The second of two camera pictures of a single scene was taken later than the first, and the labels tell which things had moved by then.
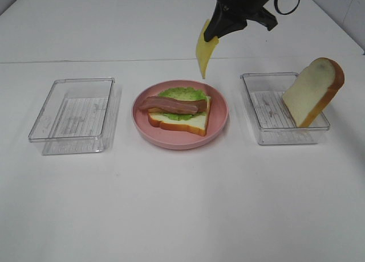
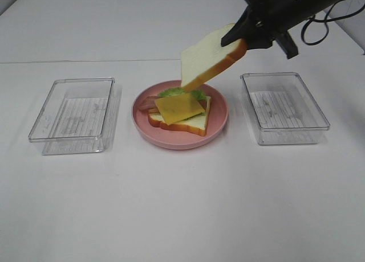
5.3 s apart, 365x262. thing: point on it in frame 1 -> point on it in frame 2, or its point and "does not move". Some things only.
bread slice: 197,124 does not move
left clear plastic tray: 77,118 does not move
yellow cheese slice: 204,49 -> 176,109
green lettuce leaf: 184,93 does not move
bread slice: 312,89 -> 206,58
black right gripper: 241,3 -> 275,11
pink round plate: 217,117 does not move
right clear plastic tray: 272,122 does not move
